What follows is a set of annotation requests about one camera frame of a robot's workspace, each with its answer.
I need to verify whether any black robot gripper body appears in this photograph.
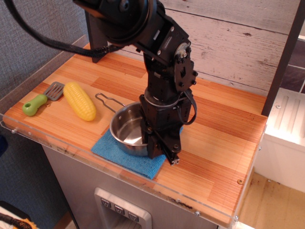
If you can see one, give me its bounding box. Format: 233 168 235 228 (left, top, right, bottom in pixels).
139 94 193 166

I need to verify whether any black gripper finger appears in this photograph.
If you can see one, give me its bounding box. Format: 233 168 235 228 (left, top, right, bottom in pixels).
147 134 164 159

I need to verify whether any stainless steel saucepan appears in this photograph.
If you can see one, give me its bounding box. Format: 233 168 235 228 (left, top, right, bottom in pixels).
95 93 148 157

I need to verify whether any yellow plastic corn cob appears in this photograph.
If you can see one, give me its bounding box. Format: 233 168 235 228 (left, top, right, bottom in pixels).
63 82 96 121

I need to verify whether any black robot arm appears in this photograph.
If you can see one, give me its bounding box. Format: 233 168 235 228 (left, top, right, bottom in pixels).
76 0 197 165

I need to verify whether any blue folded cloth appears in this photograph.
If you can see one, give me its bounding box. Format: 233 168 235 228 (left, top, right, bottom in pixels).
91 129 168 179

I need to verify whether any silver dispenser panel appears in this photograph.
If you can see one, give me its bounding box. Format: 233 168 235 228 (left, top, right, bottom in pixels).
94 187 153 229

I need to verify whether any grey toy fridge cabinet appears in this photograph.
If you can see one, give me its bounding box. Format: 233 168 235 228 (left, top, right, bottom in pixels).
43 146 217 229

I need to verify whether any white toy sink unit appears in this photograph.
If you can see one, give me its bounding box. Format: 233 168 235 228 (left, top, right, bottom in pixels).
254 35 305 191

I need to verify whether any clear acrylic edge guard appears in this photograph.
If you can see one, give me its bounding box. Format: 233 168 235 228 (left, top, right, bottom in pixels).
3 108 267 227

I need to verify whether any dark upright back post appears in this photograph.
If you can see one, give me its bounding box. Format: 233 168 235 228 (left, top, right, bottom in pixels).
85 12 108 50

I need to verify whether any green handled grey spatula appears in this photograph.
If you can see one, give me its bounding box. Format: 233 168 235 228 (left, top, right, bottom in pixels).
22 82 64 116

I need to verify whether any dark vertical post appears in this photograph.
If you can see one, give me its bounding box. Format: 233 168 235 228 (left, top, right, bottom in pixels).
261 0 305 116

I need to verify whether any black braided cable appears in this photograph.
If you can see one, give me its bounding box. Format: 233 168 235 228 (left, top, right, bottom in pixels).
3 0 124 58

